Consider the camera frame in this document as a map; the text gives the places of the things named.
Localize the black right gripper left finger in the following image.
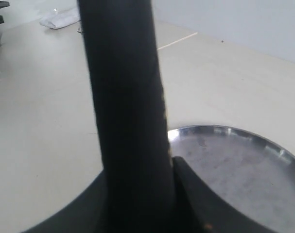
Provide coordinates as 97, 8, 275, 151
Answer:
26, 171, 107, 233

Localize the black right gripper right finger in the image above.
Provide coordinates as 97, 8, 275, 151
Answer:
173, 157, 273, 233

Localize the black and yellow claw hammer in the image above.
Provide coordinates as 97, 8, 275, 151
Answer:
78, 0, 176, 233

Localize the round stainless steel plate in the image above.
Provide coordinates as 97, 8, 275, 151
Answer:
168, 125, 295, 233

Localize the thin wooden stick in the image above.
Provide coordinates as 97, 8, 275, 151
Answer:
157, 32, 198, 50

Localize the white folded cloth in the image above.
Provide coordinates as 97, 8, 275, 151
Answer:
39, 7, 80, 30

